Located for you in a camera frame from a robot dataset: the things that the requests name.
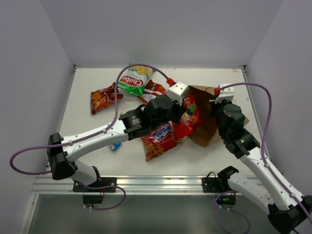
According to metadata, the red snack bag with vegetables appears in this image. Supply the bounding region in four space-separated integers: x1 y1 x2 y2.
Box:
172 96 202 139

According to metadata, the brown paper bag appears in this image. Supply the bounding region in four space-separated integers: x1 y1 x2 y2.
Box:
188 85 249 147

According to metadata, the red candy bag blue label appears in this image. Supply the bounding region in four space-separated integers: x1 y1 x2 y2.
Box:
140 123 181 161

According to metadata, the dark red white snack bag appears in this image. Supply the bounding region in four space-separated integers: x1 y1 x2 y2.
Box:
138 80 167 104

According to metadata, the green white Chuba snack bag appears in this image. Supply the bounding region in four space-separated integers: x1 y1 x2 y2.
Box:
117 65 156 98

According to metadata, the blue white candy bar wrapper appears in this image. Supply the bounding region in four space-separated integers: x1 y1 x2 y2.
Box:
109 142 122 152

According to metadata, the orange Doritos chip bag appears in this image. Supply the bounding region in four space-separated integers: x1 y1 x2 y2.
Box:
90 82 116 115

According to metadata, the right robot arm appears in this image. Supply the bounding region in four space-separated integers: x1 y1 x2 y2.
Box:
210 100 312 234

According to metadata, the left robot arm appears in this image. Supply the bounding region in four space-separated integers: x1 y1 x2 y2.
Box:
47 95 186 192

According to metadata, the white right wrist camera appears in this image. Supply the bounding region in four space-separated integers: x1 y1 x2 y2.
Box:
214 83 234 103

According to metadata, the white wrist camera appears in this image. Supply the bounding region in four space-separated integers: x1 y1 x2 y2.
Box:
214 83 234 103
167 81 189 106

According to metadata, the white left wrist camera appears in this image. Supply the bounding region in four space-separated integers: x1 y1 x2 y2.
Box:
167 81 189 106

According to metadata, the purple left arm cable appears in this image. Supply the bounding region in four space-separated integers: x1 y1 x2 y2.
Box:
9 64 175 211

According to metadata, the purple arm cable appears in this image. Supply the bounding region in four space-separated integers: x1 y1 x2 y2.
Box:
9 64 175 211
212 82 312 234

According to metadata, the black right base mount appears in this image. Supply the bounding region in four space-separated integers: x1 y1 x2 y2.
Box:
201 168 238 209

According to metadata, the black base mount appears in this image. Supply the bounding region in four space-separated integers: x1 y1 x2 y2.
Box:
73 177 117 208
201 168 238 209

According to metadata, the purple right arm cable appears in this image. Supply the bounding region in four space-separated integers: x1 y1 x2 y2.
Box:
212 82 312 234

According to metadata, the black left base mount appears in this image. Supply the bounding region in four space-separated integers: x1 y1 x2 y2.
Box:
73 177 117 208

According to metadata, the aluminium mounting rail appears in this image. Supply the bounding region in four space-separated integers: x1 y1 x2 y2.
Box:
31 175 208 195

